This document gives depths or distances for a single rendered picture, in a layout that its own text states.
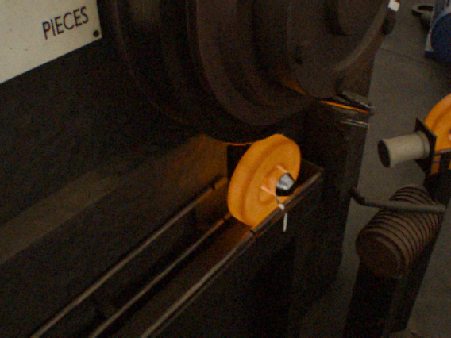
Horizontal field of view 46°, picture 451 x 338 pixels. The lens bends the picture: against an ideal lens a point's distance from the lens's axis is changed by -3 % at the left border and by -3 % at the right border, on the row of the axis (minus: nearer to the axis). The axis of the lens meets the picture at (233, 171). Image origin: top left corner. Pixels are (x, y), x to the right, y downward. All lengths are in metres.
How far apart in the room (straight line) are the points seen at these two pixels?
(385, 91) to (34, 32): 2.22
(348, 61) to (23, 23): 0.39
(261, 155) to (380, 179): 1.33
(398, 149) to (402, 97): 1.55
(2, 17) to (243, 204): 0.46
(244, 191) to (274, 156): 0.08
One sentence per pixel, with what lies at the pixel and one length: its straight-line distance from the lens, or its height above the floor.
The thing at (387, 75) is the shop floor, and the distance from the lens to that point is 2.83.
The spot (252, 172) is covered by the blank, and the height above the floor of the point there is 0.81.
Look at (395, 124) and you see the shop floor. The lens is 2.47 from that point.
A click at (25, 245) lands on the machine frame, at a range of 0.69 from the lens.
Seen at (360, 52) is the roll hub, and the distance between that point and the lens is 0.73.
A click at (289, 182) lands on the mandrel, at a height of 0.78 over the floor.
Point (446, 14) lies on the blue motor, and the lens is 2.86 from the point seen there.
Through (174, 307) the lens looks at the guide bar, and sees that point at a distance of 0.80.
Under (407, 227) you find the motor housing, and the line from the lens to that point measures 1.20.
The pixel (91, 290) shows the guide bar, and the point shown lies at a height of 0.74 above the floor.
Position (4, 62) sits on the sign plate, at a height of 1.08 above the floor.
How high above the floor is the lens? 1.34
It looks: 39 degrees down
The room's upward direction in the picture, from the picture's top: straight up
